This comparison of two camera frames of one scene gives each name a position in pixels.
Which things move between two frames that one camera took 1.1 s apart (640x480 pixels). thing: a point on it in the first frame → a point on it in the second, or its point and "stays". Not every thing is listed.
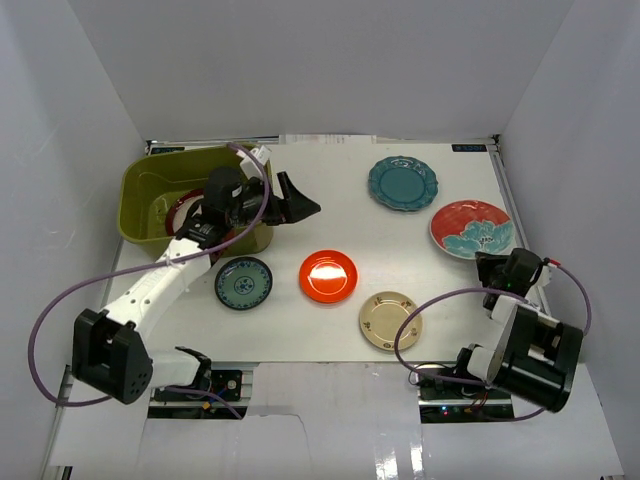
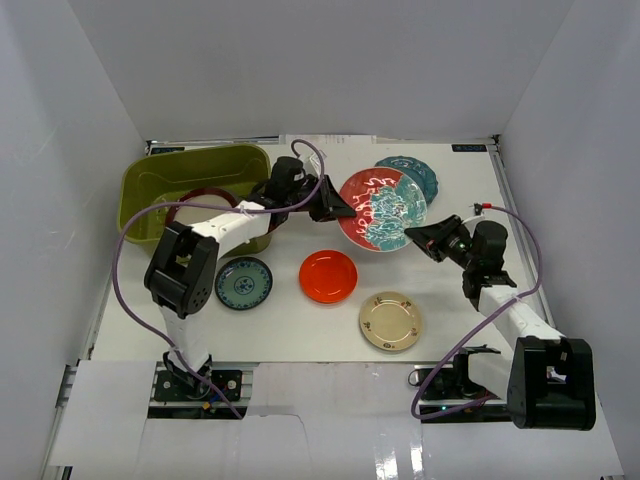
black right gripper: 484,262 → 434,236
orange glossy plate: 328,276 stays
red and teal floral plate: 463,228 → 386,202
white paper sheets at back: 327,139 stays
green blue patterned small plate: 243,283 stays
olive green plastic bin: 150,181 stays
